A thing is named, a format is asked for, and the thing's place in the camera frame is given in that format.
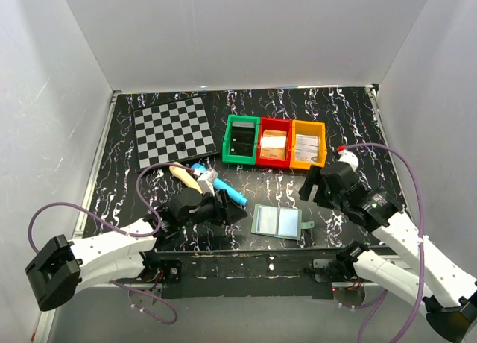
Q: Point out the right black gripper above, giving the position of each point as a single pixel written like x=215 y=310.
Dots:
x=310 y=180

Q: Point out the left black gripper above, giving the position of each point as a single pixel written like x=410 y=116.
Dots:
x=231 y=211

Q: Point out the silver grey credit card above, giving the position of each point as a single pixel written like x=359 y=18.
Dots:
x=307 y=140

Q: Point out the light blue credit cards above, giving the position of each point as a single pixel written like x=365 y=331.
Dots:
x=277 y=221

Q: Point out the grey-green card holder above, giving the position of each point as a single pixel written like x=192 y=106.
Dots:
x=303 y=225

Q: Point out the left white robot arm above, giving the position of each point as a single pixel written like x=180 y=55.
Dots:
x=63 y=267

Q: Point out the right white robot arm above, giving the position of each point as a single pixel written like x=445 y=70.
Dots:
x=446 y=294

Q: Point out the white cards in orange bin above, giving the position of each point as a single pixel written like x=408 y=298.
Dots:
x=306 y=153

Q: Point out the brown cards in red bin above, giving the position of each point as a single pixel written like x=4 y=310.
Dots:
x=273 y=144

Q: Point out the black cards in green bin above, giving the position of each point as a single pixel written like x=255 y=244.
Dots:
x=242 y=138

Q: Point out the blue plastic marker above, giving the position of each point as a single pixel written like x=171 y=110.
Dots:
x=220 y=184

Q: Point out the orange plastic bin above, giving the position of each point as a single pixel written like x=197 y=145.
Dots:
x=313 y=129

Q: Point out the red plastic bin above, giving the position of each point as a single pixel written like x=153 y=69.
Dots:
x=267 y=123

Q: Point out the green plastic bin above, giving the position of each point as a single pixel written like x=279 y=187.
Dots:
x=227 y=157

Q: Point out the black chess pawn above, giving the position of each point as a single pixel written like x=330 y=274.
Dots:
x=181 y=147

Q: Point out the black grey chessboard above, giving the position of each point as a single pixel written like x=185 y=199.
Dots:
x=161 y=127

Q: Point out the black front base bar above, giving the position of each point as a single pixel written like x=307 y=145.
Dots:
x=259 y=273

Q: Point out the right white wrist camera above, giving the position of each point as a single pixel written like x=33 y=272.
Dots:
x=348 y=157

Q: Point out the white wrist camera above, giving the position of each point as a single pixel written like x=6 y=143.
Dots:
x=205 y=180
x=348 y=157

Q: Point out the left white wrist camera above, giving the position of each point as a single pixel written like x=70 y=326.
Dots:
x=205 y=180

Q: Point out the cream wooden handle tool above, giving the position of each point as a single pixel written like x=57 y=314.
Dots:
x=185 y=176

